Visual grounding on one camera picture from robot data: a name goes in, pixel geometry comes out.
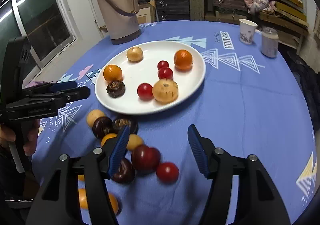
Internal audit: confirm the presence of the white paper cup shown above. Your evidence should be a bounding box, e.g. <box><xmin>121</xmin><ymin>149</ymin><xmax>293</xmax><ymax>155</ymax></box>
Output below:
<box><xmin>239</xmin><ymin>18</ymin><xmax>258</xmax><ymax>45</ymax></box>

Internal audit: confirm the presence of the white framed window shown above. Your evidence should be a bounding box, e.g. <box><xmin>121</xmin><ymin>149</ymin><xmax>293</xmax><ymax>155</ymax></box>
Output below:
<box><xmin>0</xmin><ymin>0</ymin><xmax>83</xmax><ymax>88</ymax></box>

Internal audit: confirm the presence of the white leaning panel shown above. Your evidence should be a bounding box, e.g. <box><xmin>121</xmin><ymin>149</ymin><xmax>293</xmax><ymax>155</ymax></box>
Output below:
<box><xmin>84</xmin><ymin>0</ymin><xmax>108</xmax><ymax>38</ymax></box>

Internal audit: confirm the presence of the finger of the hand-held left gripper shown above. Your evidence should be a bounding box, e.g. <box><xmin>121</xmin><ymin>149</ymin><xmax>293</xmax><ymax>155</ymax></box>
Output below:
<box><xmin>5</xmin><ymin>86</ymin><xmax>90</xmax><ymax>119</ymax></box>
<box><xmin>24</xmin><ymin>80</ymin><xmax>77</xmax><ymax>95</ymax></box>

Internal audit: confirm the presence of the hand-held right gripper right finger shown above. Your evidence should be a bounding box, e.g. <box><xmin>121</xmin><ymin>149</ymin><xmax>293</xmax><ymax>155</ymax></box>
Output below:
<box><xmin>187</xmin><ymin>124</ymin><xmax>292</xmax><ymax>225</ymax></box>

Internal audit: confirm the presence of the pale yellow round fruit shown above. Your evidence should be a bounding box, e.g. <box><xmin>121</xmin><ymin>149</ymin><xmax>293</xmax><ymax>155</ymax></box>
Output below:
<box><xmin>126</xmin><ymin>46</ymin><xmax>144</xmax><ymax>63</ymax></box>
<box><xmin>87</xmin><ymin>109</ymin><xmax>105</xmax><ymax>127</ymax></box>

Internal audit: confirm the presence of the blue printed tablecloth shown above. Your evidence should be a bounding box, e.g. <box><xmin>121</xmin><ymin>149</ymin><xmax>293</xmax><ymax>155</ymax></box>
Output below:
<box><xmin>31</xmin><ymin>20</ymin><xmax>317</xmax><ymax>225</ymax></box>

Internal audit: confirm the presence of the pink cloth bundle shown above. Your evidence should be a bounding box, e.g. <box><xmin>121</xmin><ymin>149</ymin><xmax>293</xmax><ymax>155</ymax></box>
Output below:
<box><xmin>244</xmin><ymin>0</ymin><xmax>277</xmax><ymax>15</ymax></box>

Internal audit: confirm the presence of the dark water chestnut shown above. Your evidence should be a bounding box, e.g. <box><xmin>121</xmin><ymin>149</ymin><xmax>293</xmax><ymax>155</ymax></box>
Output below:
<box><xmin>112</xmin><ymin>117</ymin><xmax>139</xmax><ymax>134</ymax></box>
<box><xmin>92</xmin><ymin>116</ymin><xmax>114</xmax><ymax>139</ymax></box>
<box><xmin>106</xmin><ymin>81</ymin><xmax>126</xmax><ymax>98</ymax></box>

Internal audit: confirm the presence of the person's left hand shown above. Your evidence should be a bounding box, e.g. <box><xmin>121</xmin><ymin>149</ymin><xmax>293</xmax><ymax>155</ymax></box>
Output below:
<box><xmin>0</xmin><ymin>119</ymin><xmax>41</xmax><ymax>157</ymax></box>

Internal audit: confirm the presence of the yellow-orange round fruit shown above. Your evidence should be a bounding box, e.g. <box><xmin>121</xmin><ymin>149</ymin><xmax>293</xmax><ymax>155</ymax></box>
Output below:
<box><xmin>101</xmin><ymin>133</ymin><xmax>118</xmax><ymax>147</ymax></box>

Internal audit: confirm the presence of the beige thermos jug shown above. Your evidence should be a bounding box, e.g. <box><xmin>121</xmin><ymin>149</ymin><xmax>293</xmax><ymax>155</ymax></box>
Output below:
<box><xmin>94</xmin><ymin>0</ymin><xmax>142</xmax><ymax>45</ymax></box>

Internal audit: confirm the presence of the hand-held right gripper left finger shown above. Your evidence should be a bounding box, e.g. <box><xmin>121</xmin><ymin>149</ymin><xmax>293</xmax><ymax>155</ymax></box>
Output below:
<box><xmin>25</xmin><ymin>125</ymin><xmax>131</xmax><ymax>225</ymax></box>

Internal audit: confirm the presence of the white oval plate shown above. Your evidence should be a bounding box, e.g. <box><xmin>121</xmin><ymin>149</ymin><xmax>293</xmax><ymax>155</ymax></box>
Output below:
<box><xmin>94</xmin><ymin>41</ymin><xmax>206</xmax><ymax>115</ymax></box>

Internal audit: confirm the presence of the orange mandarin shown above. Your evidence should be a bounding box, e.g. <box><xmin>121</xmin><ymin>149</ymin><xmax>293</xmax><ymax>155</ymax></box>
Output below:
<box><xmin>103</xmin><ymin>64</ymin><xmax>123</xmax><ymax>82</ymax></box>
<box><xmin>174</xmin><ymin>49</ymin><xmax>194</xmax><ymax>71</ymax></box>

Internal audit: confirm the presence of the grey drink can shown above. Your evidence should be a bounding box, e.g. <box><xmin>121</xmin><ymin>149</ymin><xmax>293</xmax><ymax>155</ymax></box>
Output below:
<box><xmin>261</xmin><ymin>27</ymin><xmax>279</xmax><ymax>58</ymax></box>

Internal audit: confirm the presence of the small yellow fruit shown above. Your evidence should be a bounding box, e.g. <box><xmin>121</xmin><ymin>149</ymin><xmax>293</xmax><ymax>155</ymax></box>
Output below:
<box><xmin>126</xmin><ymin>134</ymin><xmax>144</xmax><ymax>151</ymax></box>

